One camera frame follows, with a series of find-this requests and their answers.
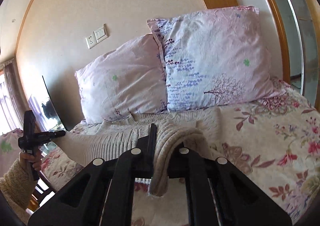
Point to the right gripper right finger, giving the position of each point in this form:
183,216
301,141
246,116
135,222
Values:
220,194

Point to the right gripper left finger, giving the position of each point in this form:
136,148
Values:
102,187

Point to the cream cable knit sweater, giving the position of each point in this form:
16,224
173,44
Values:
199,130

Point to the fleece sleeved left forearm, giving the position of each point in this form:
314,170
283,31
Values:
17,187

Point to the person's left hand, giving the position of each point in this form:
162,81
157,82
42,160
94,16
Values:
28,159

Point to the brown window curtain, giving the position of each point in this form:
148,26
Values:
14,87

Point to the floral bed sheet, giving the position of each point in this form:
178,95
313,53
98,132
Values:
274,142

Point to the pink floral pillow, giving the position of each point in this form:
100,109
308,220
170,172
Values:
127,80

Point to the white lavender print pillow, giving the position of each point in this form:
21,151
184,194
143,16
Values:
213,58

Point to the mirrored wardrobe door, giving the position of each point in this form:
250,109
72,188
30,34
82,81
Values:
300,31

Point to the white wall switch socket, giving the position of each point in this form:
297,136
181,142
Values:
97,36

